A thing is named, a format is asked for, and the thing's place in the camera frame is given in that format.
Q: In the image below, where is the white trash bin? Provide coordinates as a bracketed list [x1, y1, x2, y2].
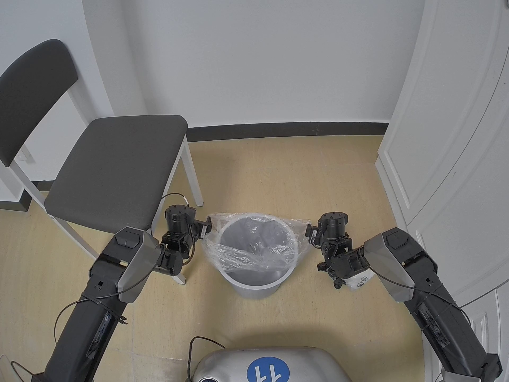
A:
[217, 212, 301, 298]

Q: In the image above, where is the grey chair with white legs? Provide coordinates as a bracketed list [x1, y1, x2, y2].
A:
[0, 39, 204, 285]

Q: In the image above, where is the black cable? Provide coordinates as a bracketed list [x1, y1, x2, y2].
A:
[159, 192, 191, 214]
[53, 295, 129, 347]
[186, 336, 227, 382]

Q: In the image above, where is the white wardrobe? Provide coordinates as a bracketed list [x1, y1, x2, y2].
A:
[376, 0, 509, 382]

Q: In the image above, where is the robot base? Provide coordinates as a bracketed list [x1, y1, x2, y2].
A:
[194, 346, 352, 382]

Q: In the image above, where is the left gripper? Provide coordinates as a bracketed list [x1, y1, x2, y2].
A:
[194, 217, 214, 241]

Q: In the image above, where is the clear plastic bag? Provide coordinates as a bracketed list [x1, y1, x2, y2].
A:
[202, 212, 315, 273]

